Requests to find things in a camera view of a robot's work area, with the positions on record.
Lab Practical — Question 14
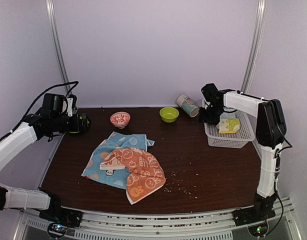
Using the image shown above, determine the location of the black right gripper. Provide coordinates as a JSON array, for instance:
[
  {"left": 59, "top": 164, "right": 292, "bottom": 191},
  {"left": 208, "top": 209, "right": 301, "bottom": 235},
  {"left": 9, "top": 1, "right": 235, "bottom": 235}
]
[{"left": 198, "top": 103, "right": 223, "bottom": 125}]

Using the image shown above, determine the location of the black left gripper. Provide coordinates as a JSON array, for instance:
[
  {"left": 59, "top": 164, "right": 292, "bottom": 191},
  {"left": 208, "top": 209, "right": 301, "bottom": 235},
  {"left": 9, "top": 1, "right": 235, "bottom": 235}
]
[{"left": 51, "top": 113, "right": 91, "bottom": 132}]

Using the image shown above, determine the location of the white perforated plastic basket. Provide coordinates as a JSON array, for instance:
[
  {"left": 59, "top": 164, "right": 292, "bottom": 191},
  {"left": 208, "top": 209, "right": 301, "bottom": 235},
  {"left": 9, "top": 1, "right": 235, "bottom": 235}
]
[{"left": 203, "top": 110, "right": 256, "bottom": 149}]

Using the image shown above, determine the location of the orange bunny towel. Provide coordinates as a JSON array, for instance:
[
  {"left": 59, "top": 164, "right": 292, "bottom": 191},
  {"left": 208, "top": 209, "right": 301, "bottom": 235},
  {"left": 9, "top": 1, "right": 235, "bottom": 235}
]
[{"left": 99, "top": 147, "right": 166, "bottom": 205}]

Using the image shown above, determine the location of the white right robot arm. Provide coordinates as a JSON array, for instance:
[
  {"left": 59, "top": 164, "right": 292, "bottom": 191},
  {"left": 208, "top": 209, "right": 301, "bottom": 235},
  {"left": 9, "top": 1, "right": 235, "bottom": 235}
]
[{"left": 199, "top": 83, "right": 287, "bottom": 221}]

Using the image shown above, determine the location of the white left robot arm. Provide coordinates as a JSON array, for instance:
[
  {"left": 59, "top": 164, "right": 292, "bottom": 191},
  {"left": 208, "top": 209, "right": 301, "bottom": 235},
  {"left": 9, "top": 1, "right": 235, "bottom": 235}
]
[{"left": 0, "top": 93, "right": 91, "bottom": 222}]

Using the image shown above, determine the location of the rolled green yellow towel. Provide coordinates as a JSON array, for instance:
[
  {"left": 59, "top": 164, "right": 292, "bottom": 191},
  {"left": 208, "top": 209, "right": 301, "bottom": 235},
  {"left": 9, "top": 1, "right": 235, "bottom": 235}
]
[{"left": 218, "top": 118, "right": 241, "bottom": 134}]

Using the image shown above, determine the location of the green plastic plate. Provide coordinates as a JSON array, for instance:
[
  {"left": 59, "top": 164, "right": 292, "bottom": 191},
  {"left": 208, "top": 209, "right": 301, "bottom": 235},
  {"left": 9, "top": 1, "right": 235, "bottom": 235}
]
[{"left": 68, "top": 116, "right": 92, "bottom": 134}]

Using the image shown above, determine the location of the tall illustrated ceramic cup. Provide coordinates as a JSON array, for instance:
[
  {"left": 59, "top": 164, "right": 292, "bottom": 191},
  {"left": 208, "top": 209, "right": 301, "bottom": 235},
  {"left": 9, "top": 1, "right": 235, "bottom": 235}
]
[{"left": 176, "top": 94, "right": 199, "bottom": 118}]

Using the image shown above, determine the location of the green plastic bowl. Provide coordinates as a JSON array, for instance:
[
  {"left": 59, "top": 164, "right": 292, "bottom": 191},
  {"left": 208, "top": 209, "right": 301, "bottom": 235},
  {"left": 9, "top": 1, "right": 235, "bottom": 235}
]
[{"left": 159, "top": 107, "right": 179, "bottom": 123}]

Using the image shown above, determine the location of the red patterned ceramic bowl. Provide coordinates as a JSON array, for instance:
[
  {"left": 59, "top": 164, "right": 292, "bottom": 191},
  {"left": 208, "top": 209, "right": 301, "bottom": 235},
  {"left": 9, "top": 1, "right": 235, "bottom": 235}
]
[{"left": 110, "top": 111, "right": 131, "bottom": 129}]

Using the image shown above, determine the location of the blue mickey dotted towel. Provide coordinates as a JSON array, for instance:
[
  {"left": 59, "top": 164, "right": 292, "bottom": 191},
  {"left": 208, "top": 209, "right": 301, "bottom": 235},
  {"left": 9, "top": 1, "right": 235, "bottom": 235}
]
[{"left": 81, "top": 131, "right": 155, "bottom": 190}]

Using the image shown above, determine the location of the left circuit board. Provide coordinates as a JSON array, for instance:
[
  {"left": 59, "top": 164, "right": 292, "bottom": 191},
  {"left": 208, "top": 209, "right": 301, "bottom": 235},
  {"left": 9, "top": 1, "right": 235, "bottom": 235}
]
[{"left": 47, "top": 222, "right": 68, "bottom": 240}]

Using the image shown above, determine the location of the circuit board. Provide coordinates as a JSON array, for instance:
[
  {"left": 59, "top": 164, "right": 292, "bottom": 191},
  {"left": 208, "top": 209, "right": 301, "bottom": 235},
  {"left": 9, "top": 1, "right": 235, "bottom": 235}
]
[
  {"left": 47, "top": 222, "right": 68, "bottom": 240},
  {"left": 248, "top": 222, "right": 269, "bottom": 238}
]

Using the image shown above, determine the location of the right circuit board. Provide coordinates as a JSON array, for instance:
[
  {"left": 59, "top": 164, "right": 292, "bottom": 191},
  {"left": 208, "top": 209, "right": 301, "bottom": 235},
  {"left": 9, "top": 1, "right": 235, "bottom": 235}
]
[{"left": 248, "top": 222, "right": 269, "bottom": 238}]

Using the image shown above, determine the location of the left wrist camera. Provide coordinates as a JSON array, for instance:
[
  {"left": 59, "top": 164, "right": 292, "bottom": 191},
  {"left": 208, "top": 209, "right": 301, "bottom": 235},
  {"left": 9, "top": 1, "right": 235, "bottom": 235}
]
[{"left": 66, "top": 94, "right": 77, "bottom": 117}]

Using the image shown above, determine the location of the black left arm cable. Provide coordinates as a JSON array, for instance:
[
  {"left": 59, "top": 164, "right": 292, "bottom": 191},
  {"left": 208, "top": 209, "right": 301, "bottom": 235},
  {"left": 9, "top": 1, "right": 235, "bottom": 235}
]
[{"left": 0, "top": 80, "right": 79, "bottom": 148}]

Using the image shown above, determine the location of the right aluminium frame post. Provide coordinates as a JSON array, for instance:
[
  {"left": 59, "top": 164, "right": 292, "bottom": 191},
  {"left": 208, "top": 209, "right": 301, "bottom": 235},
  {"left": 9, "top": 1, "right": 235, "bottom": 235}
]
[{"left": 240, "top": 0, "right": 267, "bottom": 94}]

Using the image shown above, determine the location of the aluminium frame post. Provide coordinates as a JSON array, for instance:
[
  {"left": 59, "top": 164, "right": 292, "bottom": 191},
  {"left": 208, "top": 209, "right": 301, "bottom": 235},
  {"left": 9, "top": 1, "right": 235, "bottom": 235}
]
[
  {"left": 45, "top": 0, "right": 70, "bottom": 84},
  {"left": 240, "top": 0, "right": 267, "bottom": 94}
]

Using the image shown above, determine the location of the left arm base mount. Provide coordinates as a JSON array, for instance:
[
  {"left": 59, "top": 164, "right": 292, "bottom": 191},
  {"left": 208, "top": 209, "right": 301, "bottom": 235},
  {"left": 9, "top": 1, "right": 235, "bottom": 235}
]
[{"left": 39, "top": 190, "right": 83, "bottom": 228}]

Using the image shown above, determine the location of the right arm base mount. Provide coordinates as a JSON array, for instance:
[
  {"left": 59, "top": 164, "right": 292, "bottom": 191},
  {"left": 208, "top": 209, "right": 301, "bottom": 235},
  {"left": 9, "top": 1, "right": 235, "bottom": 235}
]
[{"left": 232, "top": 193, "right": 277, "bottom": 226}]

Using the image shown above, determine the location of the front aluminium rail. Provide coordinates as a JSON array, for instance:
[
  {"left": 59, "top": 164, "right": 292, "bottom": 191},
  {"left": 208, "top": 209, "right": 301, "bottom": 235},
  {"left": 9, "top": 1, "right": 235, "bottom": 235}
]
[{"left": 13, "top": 197, "right": 302, "bottom": 240}]

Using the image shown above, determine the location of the left aluminium frame post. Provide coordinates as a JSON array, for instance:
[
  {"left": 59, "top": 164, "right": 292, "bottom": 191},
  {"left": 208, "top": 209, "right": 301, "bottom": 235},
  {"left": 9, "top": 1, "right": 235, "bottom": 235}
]
[{"left": 45, "top": 0, "right": 70, "bottom": 84}]

